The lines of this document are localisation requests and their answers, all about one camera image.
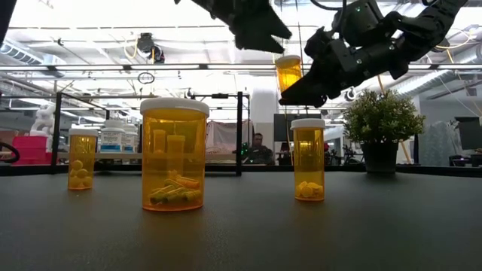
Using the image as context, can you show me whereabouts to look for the dark screen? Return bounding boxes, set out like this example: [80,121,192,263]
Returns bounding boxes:
[454,116,482,151]

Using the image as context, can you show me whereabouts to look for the pink plastic crate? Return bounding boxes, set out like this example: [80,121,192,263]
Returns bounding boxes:
[11,135,53,166]

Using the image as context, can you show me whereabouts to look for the large amber pill bottle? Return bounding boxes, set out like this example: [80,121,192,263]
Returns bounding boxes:
[274,54,304,94]

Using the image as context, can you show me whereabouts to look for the white medicine bottle blue label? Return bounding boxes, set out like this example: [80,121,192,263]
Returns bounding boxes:
[122,123,139,154]
[99,119,126,154]

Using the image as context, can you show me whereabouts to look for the person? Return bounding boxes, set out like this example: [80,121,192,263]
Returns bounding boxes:
[244,132,276,166]

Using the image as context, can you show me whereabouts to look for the black ring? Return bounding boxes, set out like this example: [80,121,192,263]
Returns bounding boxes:
[0,141,20,165]

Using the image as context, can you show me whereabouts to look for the white draped cloth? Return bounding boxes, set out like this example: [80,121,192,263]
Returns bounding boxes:
[206,120,252,155]

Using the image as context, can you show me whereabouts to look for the silver ventilation duct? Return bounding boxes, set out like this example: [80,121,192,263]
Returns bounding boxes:
[391,47,482,95]
[0,39,67,78]

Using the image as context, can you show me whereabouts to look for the artificial potted plant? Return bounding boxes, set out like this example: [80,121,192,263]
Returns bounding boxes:
[342,89,426,175]

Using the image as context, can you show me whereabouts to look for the black metal shelf frame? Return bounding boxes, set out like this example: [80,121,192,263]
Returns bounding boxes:
[50,91,252,178]

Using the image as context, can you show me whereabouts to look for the white lumpy sculpture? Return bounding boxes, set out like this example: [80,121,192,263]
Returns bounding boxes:
[29,104,56,137]

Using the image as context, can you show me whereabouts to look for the translucent plastic wrap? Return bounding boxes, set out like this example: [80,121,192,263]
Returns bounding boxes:
[419,120,459,166]

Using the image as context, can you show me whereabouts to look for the small amber bottle round pills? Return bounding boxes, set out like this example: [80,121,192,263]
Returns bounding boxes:
[67,128,99,191]

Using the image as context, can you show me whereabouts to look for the wide amber bottle with capsules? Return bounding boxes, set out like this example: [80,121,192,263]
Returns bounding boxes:
[139,96,210,212]

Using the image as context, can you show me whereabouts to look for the black monitor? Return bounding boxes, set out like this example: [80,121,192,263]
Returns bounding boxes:
[273,113,323,143]

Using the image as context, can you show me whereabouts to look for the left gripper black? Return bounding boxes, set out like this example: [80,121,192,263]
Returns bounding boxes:
[175,0,293,53]

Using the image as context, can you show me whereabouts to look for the small amber bottle tablets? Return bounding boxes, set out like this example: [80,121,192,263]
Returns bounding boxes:
[289,117,327,202]

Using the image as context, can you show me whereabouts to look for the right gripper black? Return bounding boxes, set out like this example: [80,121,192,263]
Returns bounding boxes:
[279,26,410,108]

